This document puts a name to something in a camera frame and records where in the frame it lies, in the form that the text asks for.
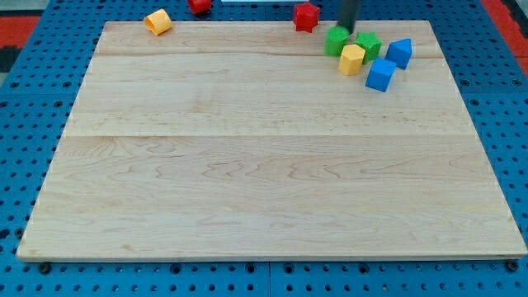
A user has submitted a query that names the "yellow hexagon block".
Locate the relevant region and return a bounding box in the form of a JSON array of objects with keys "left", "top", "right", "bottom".
[{"left": 337, "top": 45, "right": 365, "bottom": 75}]

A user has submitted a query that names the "blue triangle block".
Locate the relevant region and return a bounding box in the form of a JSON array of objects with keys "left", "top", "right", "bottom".
[{"left": 385, "top": 38, "right": 413, "bottom": 70}]

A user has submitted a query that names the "wooden board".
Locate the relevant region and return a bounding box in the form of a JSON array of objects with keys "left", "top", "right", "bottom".
[{"left": 16, "top": 21, "right": 527, "bottom": 262}]

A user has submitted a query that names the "green cylinder block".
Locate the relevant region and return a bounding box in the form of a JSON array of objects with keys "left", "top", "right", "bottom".
[{"left": 324, "top": 26, "right": 350, "bottom": 57}]

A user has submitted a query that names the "red star block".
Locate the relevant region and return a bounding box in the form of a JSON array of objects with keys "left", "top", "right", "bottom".
[{"left": 293, "top": 2, "right": 320, "bottom": 33}]

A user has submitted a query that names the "blue cube block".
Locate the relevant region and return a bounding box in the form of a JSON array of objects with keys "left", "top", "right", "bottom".
[{"left": 365, "top": 58, "right": 397, "bottom": 92}]

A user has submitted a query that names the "green star block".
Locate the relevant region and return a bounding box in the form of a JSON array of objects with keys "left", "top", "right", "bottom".
[{"left": 355, "top": 32, "right": 382, "bottom": 64}]

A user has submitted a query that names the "red block at edge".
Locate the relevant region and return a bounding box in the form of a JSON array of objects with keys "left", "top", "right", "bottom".
[{"left": 187, "top": 0, "right": 212, "bottom": 15}]

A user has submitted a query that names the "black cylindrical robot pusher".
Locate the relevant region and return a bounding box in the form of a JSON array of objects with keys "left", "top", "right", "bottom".
[{"left": 337, "top": 0, "right": 362, "bottom": 33}]

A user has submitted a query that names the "yellow heart block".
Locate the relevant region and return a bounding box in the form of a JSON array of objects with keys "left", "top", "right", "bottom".
[{"left": 144, "top": 9, "right": 172, "bottom": 35}]

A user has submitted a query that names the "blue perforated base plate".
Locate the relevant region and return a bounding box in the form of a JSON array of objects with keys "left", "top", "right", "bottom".
[{"left": 1, "top": 1, "right": 527, "bottom": 296}]

